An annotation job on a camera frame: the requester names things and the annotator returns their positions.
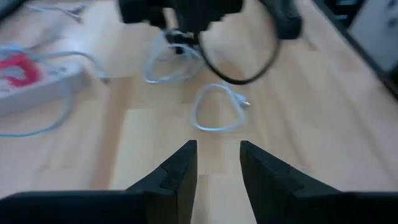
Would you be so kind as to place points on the white power strip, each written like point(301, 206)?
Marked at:
point(37, 96)

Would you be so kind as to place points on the grey computer case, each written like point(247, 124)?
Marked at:
point(376, 31)

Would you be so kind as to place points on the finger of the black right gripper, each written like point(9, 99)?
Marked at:
point(174, 40)
point(191, 39)

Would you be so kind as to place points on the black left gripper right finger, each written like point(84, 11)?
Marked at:
point(311, 208)

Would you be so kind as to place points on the black aluminium frame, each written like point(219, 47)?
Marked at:
point(388, 84)

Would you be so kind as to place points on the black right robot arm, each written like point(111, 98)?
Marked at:
point(286, 21)

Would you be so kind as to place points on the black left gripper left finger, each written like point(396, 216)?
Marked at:
point(93, 208)

